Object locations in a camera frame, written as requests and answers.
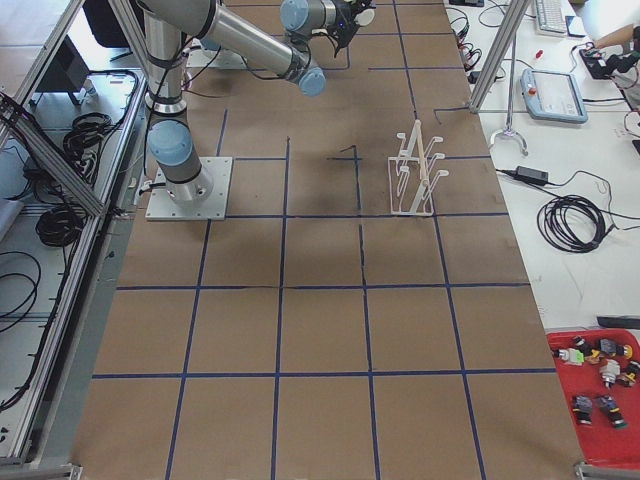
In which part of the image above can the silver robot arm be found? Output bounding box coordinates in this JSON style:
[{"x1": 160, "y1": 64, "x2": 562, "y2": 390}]
[{"x1": 141, "y1": 1, "x2": 375, "y2": 215}]

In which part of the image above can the coiled black cable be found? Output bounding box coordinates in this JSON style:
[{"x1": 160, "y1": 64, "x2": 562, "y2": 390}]
[{"x1": 537, "y1": 194, "x2": 620, "y2": 251}]

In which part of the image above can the aluminium frame post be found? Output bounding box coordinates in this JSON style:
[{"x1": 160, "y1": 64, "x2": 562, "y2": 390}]
[{"x1": 469, "y1": 0, "x2": 529, "y2": 113}]

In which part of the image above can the blue teach pendant tablet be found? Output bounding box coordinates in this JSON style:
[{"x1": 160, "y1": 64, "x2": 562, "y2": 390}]
[{"x1": 520, "y1": 68, "x2": 588, "y2": 124}]

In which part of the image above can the white plastic cup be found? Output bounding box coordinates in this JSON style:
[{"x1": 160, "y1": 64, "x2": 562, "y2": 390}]
[{"x1": 354, "y1": 8, "x2": 375, "y2": 27}]

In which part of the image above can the white wire cup rack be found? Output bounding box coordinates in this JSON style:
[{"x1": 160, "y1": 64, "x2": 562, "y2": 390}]
[{"x1": 387, "y1": 119, "x2": 449, "y2": 217}]

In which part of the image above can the white keyboard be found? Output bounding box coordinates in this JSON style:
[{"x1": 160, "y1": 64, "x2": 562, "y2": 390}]
[{"x1": 531, "y1": 0, "x2": 567, "y2": 36}]

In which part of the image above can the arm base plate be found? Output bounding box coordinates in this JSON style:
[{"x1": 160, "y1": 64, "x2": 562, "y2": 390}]
[{"x1": 146, "y1": 157, "x2": 233, "y2": 221}]

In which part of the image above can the black power adapter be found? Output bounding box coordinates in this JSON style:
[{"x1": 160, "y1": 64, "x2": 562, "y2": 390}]
[{"x1": 514, "y1": 166, "x2": 549, "y2": 186}]

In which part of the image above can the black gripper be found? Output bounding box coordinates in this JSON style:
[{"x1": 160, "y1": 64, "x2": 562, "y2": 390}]
[{"x1": 333, "y1": 1, "x2": 373, "y2": 54}]

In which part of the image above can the red parts tray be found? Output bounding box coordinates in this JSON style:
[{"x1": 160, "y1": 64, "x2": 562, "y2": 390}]
[{"x1": 547, "y1": 329, "x2": 639, "y2": 470}]

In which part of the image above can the metal reacher grabber pole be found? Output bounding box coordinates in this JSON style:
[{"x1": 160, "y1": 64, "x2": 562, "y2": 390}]
[{"x1": 488, "y1": 40, "x2": 528, "y2": 156}]

